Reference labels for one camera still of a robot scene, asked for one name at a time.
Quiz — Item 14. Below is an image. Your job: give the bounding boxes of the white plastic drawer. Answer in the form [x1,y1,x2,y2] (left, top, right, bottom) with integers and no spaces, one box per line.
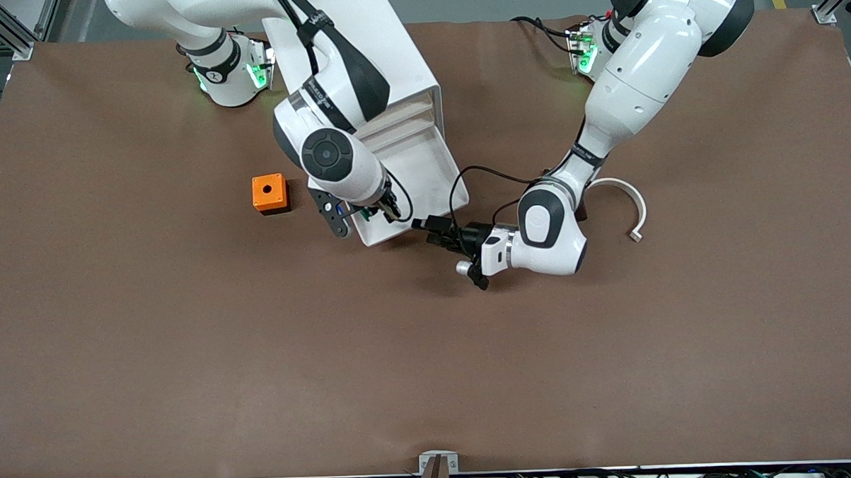
[385,88,443,124]
[351,119,471,248]
[364,105,444,144]

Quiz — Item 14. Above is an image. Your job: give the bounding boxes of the orange box with hole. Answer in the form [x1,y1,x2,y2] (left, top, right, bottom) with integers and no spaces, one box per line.
[251,173,291,216]

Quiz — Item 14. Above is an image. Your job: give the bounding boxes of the brown table mat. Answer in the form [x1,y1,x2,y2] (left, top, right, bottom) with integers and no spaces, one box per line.
[0,5,851,478]

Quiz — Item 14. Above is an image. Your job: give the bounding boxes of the white C-shaped plastic clamp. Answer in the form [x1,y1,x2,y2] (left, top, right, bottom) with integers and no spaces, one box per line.
[586,176,649,245]

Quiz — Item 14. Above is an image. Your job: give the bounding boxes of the small aluminium bracket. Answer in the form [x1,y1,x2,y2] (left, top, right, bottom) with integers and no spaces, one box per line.
[418,450,460,477]

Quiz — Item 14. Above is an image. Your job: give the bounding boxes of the black arm base cable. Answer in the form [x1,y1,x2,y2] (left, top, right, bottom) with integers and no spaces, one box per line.
[510,13,577,54]

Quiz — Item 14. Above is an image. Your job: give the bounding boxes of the black cable bundle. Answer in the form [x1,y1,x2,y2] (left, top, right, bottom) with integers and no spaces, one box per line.
[494,460,851,478]

